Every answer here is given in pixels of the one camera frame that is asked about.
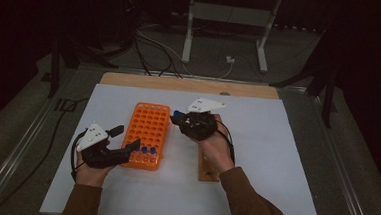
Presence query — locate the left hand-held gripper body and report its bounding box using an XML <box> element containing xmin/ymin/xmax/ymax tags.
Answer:
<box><xmin>75</xmin><ymin>120</ymin><xmax>134</xmax><ymax>172</ymax></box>

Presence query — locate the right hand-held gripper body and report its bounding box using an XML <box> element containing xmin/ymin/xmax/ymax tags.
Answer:
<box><xmin>176</xmin><ymin>96</ymin><xmax>227</xmax><ymax>144</ymax></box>

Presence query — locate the orange plastic tube rack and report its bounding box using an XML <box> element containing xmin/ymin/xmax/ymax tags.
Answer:
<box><xmin>117</xmin><ymin>100</ymin><xmax>173</xmax><ymax>172</ymax></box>

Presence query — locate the wooden tube rack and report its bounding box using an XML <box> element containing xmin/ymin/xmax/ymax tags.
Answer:
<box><xmin>196</xmin><ymin>141</ymin><xmax>223</xmax><ymax>183</ymax></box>

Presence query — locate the person's left hand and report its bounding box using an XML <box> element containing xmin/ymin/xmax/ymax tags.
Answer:
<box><xmin>72</xmin><ymin>150</ymin><xmax>117</xmax><ymax>190</ymax></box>

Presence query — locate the person's right hand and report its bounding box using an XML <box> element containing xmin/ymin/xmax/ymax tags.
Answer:
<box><xmin>190</xmin><ymin>112</ymin><xmax>239</xmax><ymax>178</ymax></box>

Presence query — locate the white table mat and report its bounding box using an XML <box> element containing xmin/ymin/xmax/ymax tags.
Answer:
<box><xmin>39</xmin><ymin>80</ymin><xmax>329</xmax><ymax>215</ymax></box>

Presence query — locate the black tripod stand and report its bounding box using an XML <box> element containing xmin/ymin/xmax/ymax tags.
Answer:
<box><xmin>47</xmin><ymin>35</ymin><xmax>121</xmax><ymax>103</ymax></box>
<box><xmin>267</xmin><ymin>25</ymin><xmax>342</xmax><ymax>129</ymax></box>

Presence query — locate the grey metal stand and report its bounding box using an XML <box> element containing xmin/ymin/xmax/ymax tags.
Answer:
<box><xmin>180</xmin><ymin>0</ymin><xmax>283</xmax><ymax>75</ymax></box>

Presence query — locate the dark equipment tower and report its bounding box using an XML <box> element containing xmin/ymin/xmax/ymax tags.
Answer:
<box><xmin>115</xmin><ymin>0</ymin><xmax>143</xmax><ymax>48</ymax></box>

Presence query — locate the dark power strip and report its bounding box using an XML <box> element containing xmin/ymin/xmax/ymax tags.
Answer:
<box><xmin>273</xmin><ymin>23</ymin><xmax>328</xmax><ymax>34</ymax></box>

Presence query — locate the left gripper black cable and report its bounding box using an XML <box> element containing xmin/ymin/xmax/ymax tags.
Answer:
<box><xmin>69</xmin><ymin>129</ymin><xmax>88</xmax><ymax>184</ymax></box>

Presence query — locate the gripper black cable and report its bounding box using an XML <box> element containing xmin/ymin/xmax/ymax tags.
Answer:
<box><xmin>69</xmin><ymin>129</ymin><xmax>88</xmax><ymax>184</ymax></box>
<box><xmin>213</xmin><ymin>119</ymin><xmax>239</xmax><ymax>164</ymax></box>

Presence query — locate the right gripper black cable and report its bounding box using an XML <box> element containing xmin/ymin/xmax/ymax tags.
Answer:
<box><xmin>213</xmin><ymin>119</ymin><xmax>239</xmax><ymax>164</ymax></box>

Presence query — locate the thin black floor cable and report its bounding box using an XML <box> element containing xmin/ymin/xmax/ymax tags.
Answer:
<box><xmin>0</xmin><ymin>92</ymin><xmax>90</xmax><ymax>215</ymax></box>

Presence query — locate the short white plug cable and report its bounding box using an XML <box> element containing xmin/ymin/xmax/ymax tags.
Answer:
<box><xmin>218</xmin><ymin>61</ymin><xmax>234</xmax><ymax>80</ymax></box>

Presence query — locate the long white floor cable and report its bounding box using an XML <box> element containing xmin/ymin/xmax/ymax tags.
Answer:
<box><xmin>134</xmin><ymin>22</ymin><xmax>197</xmax><ymax>77</ymax></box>

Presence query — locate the metal floor rail frame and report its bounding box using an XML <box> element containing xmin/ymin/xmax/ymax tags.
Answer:
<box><xmin>0</xmin><ymin>59</ymin><xmax>381</xmax><ymax>215</ymax></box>

